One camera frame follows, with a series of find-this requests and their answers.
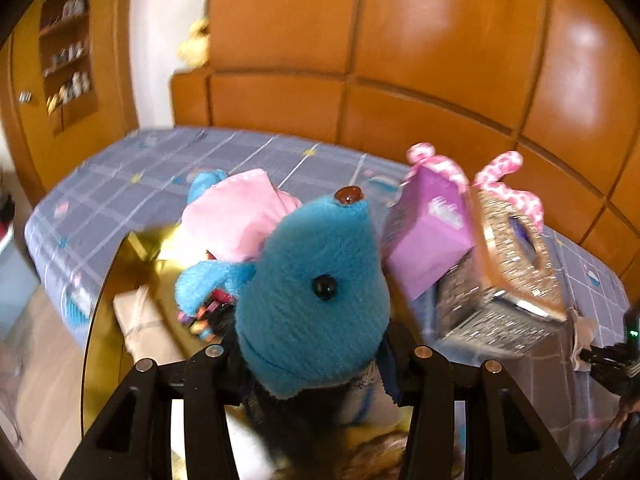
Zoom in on blue elephant plush toy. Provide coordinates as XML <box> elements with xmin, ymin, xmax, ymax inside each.
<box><xmin>175</xmin><ymin>186</ymin><xmax>402</xmax><ymax>428</ymax></box>

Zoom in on beige cloth pouch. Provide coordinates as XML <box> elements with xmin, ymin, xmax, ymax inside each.
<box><xmin>113</xmin><ymin>286</ymin><xmax>183</xmax><ymax>365</ymax></box>

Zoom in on silver ornate tissue box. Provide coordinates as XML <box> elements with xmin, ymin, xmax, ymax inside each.
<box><xmin>436</xmin><ymin>190</ymin><xmax>567</xmax><ymax>359</ymax></box>

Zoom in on colourful beaded black item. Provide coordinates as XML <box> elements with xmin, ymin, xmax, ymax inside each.
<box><xmin>177</xmin><ymin>288</ymin><xmax>236</xmax><ymax>342</ymax></box>

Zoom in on purple tissue pack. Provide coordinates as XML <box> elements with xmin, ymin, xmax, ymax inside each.
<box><xmin>381</xmin><ymin>166</ymin><xmax>475</xmax><ymax>300</ymax></box>

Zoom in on pink rolled towel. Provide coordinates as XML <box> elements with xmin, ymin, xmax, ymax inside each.
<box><xmin>158</xmin><ymin>169</ymin><xmax>302</xmax><ymax>269</ymax></box>

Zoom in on grey patterned bed sheet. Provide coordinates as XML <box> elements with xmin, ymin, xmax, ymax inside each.
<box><xmin>25</xmin><ymin>127</ymin><xmax>618</xmax><ymax>474</ymax></box>

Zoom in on wooden headboard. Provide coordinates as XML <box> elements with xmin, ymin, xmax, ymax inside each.
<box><xmin>170</xmin><ymin>0</ymin><xmax>639</xmax><ymax>296</ymax></box>

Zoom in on wooden shelf cabinet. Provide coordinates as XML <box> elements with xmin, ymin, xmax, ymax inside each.
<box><xmin>1</xmin><ymin>0</ymin><xmax>139</xmax><ymax>205</ymax></box>

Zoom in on yellow plush on headboard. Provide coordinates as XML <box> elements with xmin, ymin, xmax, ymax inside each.
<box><xmin>177</xmin><ymin>18</ymin><xmax>209</xmax><ymax>68</ymax></box>

